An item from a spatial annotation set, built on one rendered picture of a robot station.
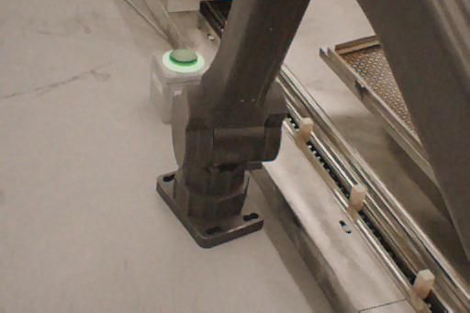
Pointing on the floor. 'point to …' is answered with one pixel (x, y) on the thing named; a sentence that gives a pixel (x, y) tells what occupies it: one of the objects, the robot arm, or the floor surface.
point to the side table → (110, 173)
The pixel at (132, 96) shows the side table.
